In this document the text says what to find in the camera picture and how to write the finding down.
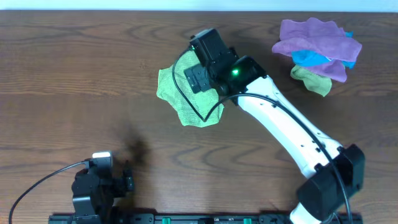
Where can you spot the purple microfiber cloth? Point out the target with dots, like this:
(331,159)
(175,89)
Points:
(324,38)

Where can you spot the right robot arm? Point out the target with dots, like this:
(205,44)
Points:
(333,173)

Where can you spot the light green microfiber cloth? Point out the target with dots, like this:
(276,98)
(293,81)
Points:
(191,107)

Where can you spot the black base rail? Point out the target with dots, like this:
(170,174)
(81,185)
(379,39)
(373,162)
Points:
(148,218)

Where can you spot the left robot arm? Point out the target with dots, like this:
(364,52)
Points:
(94,190)

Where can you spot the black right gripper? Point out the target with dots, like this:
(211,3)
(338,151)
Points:
(197,79)

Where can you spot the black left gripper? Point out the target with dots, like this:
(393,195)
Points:
(127,181)

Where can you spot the blue microfiber cloth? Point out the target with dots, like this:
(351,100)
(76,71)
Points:
(308,58)

